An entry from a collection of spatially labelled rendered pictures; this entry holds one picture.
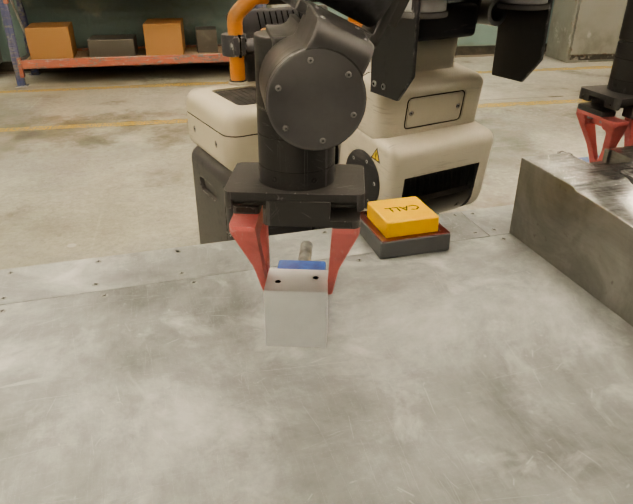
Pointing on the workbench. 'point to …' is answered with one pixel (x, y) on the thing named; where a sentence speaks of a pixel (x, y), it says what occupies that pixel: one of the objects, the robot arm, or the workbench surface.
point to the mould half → (591, 227)
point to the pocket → (612, 158)
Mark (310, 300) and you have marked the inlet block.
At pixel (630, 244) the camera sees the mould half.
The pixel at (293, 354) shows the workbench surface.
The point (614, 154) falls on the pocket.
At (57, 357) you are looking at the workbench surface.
